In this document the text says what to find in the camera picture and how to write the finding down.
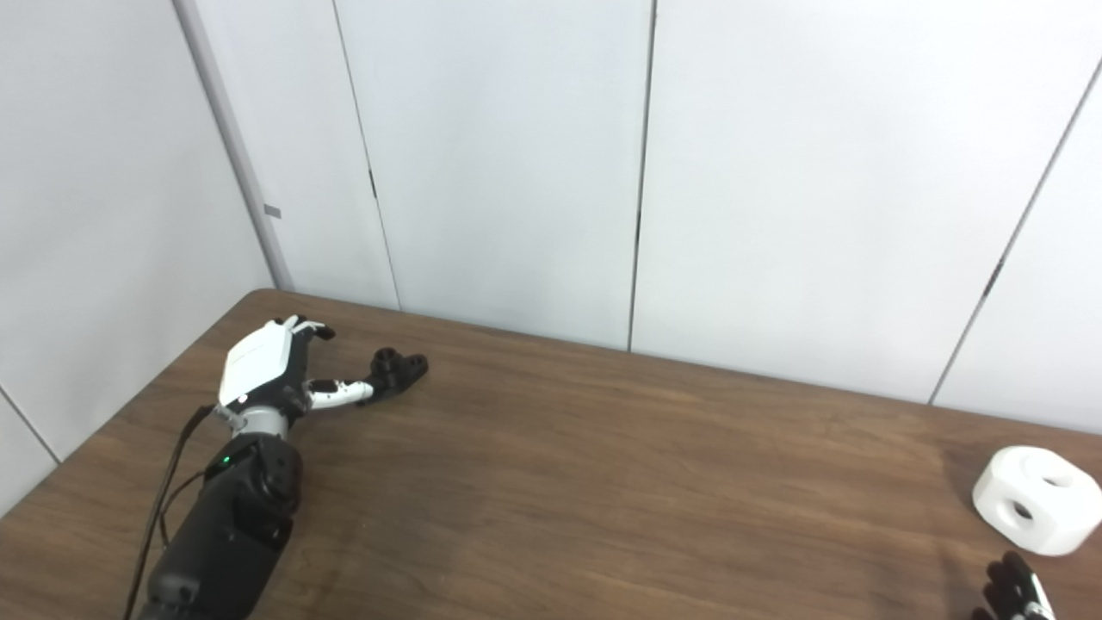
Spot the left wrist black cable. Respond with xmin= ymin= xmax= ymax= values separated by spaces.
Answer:
xmin=123 ymin=405 xmax=218 ymax=620

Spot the black flanged holder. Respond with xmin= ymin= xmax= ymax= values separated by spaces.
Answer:
xmin=360 ymin=348 xmax=430 ymax=406

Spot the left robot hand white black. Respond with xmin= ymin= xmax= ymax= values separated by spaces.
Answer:
xmin=217 ymin=315 xmax=377 ymax=417

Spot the round white piece with hole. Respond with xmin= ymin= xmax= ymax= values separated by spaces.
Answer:
xmin=972 ymin=445 xmax=1102 ymax=556

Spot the grey wall corner strip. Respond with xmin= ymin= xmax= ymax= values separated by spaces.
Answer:
xmin=172 ymin=0 xmax=296 ymax=292

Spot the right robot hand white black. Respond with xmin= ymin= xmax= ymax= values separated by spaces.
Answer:
xmin=973 ymin=551 xmax=1058 ymax=620

